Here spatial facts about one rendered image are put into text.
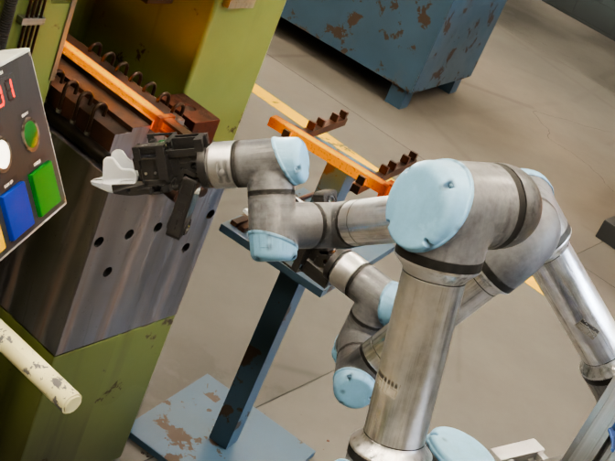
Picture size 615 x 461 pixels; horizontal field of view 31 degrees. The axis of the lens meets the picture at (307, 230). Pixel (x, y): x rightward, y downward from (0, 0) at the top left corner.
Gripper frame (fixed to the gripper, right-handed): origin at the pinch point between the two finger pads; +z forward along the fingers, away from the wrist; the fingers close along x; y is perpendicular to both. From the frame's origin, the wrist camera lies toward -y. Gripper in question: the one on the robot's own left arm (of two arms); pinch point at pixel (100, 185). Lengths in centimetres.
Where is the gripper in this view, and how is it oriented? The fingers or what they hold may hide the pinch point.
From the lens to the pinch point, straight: 185.2
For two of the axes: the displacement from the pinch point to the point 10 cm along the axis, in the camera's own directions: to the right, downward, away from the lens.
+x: -2.3, 3.9, -8.9
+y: -1.5, -9.2, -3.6
